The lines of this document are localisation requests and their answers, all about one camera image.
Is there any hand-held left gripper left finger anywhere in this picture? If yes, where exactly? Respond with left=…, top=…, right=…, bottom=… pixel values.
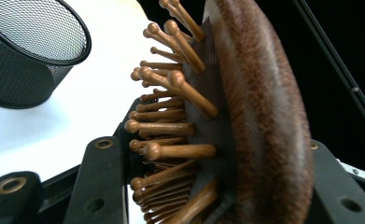
left=63, top=98, right=146, bottom=224

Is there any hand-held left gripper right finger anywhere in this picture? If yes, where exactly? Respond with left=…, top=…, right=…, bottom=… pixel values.
left=305, top=139, right=365, bottom=224

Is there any brown wooden hairbrush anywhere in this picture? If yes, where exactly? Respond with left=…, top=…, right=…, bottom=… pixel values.
left=123, top=0, right=315, bottom=224

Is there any black mesh cup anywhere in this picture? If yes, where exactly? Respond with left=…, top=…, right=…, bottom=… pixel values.
left=0, top=0, right=92, bottom=110

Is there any black metal bar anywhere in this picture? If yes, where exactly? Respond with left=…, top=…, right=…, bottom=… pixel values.
left=291, top=0, right=365, bottom=141

